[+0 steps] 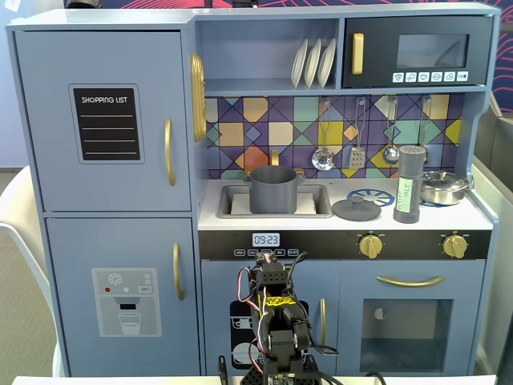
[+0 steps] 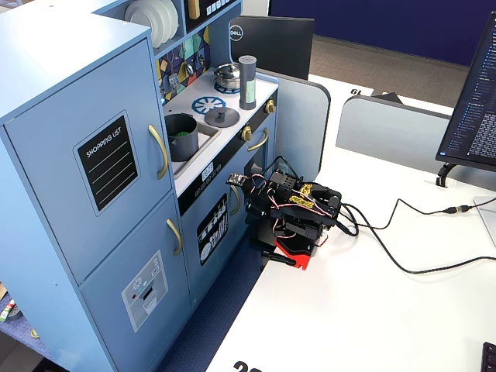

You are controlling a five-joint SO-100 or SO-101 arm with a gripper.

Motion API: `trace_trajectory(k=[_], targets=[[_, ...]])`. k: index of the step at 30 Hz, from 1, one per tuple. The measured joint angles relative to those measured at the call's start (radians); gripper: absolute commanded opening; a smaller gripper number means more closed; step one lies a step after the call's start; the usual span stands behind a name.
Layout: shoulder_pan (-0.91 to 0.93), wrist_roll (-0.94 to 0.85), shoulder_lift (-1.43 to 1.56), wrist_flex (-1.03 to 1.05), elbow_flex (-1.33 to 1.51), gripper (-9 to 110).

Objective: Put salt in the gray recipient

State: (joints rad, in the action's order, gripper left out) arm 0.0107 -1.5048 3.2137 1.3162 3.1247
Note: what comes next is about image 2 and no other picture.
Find gray toy pot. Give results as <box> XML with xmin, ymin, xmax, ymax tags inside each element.
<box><xmin>164</xmin><ymin>113</ymin><xmax>200</xmax><ymax>163</ymax></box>

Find black Dell monitor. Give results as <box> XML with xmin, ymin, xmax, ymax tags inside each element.
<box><xmin>229</xmin><ymin>15</ymin><xmax>315</xmax><ymax>81</ymax></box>

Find gold fridge handle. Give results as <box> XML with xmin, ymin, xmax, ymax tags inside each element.
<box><xmin>148</xmin><ymin>123</ymin><xmax>170</xmax><ymax>181</ymax></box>

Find gray desk divider panel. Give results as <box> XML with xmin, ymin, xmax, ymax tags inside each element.
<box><xmin>335</xmin><ymin>95</ymin><xmax>496</xmax><ymax>194</ymax></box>
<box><xmin>253</xmin><ymin>67</ymin><xmax>332</xmax><ymax>183</ymax></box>

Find black cable with USB connector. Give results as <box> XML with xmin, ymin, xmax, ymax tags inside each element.
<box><xmin>340</xmin><ymin>197</ymin><xmax>474</xmax><ymax>234</ymax></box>

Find gray salt shaker green label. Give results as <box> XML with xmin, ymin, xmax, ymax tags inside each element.
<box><xmin>238</xmin><ymin>54</ymin><xmax>258</xmax><ymax>111</ymax></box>

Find white plate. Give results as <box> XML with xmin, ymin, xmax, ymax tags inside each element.
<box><xmin>123</xmin><ymin>0</ymin><xmax>162</xmax><ymax>50</ymax></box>
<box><xmin>153</xmin><ymin>0</ymin><xmax>172</xmax><ymax>44</ymax></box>
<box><xmin>166</xmin><ymin>0</ymin><xmax>181</xmax><ymax>38</ymax></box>

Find black table clamp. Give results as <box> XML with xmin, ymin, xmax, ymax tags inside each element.
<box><xmin>261</xmin><ymin>250</ymin><xmax>298</xmax><ymax>268</ymax></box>

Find silver hanging ladle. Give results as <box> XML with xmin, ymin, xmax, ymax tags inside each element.
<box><xmin>181</xmin><ymin>46</ymin><xmax>195</xmax><ymax>77</ymax></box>

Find gray pot lid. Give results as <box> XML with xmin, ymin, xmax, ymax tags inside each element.
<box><xmin>204</xmin><ymin>106</ymin><xmax>240</xmax><ymax>128</ymax></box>

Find long black cable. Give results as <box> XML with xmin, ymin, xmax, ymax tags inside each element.
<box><xmin>340</xmin><ymin>203</ymin><xmax>496</xmax><ymax>275</ymax></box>

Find gold oven handle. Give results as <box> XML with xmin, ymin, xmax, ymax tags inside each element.
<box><xmin>246</xmin><ymin>127</ymin><xmax>270</xmax><ymax>153</ymax></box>

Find silver metal pot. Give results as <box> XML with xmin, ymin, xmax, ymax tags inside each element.
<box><xmin>213</xmin><ymin>62</ymin><xmax>241</xmax><ymax>89</ymax></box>

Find dark keyboard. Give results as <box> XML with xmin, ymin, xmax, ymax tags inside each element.
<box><xmin>481</xmin><ymin>341</ymin><xmax>496</xmax><ymax>372</ymax></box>

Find small camera circuit board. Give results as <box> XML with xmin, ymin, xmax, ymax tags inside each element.
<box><xmin>226</xmin><ymin>174</ymin><xmax>249</xmax><ymax>191</ymax></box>

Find gray hanging spatula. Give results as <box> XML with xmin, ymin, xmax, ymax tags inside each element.
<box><xmin>167</xmin><ymin>57</ymin><xmax>181</xmax><ymax>94</ymax></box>

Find black monitor stand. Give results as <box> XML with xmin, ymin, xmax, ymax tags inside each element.
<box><xmin>436</xmin><ymin>162</ymin><xmax>459</xmax><ymax>188</ymax></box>

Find monitor showing code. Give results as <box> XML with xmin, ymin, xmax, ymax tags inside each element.
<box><xmin>436</xmin><ymin>11</ymin><xmax>496</xmax><ymax>174</ymax></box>

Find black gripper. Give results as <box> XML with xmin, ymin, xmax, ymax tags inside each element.
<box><xmin>244</xmin><ymin>169</ymin><xmax>305</xmax><ymax>226</ymax></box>

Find yellow spiral cable wrap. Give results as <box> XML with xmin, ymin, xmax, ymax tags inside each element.
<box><xmin>289</xmin><ymin>183</ymin><xmax>315</xmax><ymax>207</ymax></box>

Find blue toy kitchen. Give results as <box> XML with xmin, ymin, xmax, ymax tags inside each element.
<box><xmin>0</xmin><ymin>0</ymin><xmax>280</xmax><ymax>372</ymax></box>

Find black angular object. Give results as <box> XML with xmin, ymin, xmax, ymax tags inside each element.
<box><xmin>374</xmin><ymin>91</ymin><xmax>405</xmax><ymax>106</ymax></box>

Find gold freezer handle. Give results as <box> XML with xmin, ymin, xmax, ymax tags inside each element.
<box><xmin>166</xmin><ymin>219</ymin><xmax>184</xmax><ymax>257</ymax></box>

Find green red white packet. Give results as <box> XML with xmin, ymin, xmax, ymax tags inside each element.
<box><xmin>0</xmin><ymin>298</ymin><xmax>16</xmax><ymax>323</ymax></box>

